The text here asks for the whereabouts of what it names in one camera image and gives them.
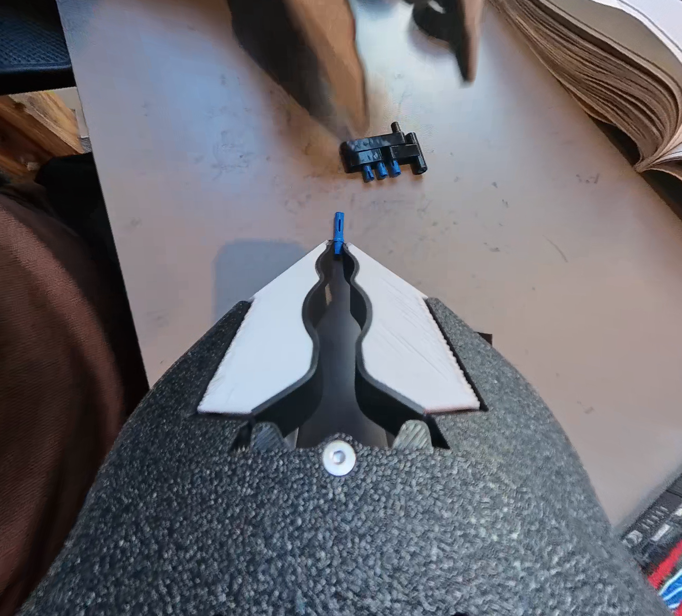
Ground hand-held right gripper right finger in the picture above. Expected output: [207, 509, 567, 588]
[342, 243, 482, 436]

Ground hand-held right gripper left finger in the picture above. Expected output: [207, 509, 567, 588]
[197, 240, 342, 433]

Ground black brick assembly blue pins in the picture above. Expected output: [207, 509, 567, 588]
[339, 120, 428, 183]

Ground light grey desk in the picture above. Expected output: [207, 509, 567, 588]
[43, 0, 682, 529]

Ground open instruction book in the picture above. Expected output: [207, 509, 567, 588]
[482, 0, 682, 184]

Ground person's brown sweater torso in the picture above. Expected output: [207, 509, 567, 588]
[0, 152, 151, 616]

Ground black office chair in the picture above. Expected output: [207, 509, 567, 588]
[0, 0, 74, 96]

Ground black printed toy box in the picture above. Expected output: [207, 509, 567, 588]
[621, 477, 682, 616]

